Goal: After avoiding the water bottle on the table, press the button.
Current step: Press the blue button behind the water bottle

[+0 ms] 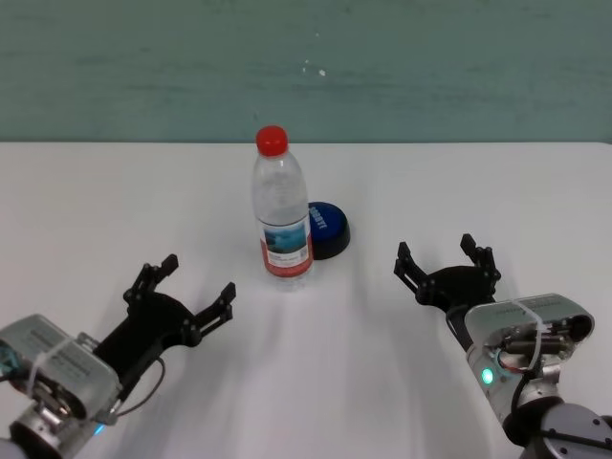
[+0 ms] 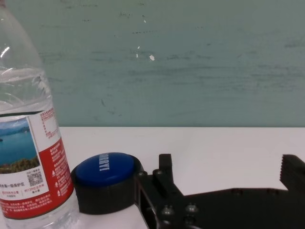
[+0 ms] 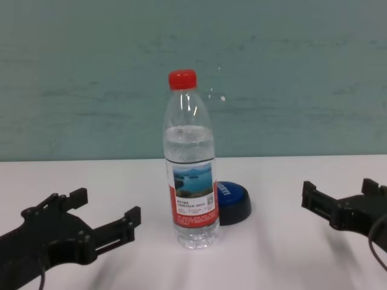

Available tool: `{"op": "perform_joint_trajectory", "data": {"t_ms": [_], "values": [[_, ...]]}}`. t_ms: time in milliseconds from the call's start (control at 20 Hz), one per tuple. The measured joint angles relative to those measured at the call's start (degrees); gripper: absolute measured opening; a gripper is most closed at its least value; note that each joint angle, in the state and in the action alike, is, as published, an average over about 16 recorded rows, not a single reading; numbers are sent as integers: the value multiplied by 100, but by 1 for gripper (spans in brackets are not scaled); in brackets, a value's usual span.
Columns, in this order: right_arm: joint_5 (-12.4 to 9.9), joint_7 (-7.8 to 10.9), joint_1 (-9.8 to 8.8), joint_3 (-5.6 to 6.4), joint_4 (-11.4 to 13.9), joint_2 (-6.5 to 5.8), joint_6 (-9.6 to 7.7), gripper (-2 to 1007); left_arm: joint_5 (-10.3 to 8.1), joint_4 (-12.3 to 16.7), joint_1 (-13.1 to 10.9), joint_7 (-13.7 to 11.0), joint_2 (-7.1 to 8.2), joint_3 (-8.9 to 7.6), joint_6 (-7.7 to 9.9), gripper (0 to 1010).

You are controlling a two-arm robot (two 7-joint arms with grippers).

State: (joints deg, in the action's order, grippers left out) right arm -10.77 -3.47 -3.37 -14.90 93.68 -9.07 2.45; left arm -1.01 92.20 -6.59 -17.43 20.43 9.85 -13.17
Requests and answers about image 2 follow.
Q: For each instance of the blue push button black base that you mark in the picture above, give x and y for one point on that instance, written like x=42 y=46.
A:
x=102 y=167

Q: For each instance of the clear water bottle red cap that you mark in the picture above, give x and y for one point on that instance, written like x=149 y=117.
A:
x=28 y=148

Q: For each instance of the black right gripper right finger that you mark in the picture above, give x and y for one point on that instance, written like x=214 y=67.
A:
x=294 y=174

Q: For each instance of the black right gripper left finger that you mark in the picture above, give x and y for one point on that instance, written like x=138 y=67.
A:
x=164 y=190

